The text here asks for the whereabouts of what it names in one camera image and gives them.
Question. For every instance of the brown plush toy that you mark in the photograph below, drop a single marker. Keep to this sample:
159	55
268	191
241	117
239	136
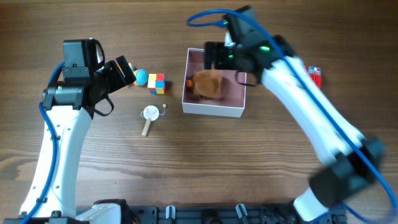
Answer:
206	84

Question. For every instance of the colourful two-by-two puzzle cube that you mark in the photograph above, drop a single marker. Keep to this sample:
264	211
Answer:
156	83

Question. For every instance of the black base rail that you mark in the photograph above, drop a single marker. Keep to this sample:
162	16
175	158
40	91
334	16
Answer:
118	211

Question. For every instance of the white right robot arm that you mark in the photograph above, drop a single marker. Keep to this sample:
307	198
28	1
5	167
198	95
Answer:
350	161

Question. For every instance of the red toy fire truck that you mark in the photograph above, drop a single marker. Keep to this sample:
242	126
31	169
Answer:
315	74

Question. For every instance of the pig face rattle drum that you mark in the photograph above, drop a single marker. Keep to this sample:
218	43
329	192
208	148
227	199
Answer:
150	114

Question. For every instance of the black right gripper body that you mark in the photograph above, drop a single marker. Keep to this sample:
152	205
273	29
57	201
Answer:
226	56

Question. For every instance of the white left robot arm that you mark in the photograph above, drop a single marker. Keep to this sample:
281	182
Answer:
68	103

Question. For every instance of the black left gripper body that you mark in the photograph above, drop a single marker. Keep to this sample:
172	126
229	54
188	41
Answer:
111	77

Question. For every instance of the white box with pink interior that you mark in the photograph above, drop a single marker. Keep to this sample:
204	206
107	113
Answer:
232	101

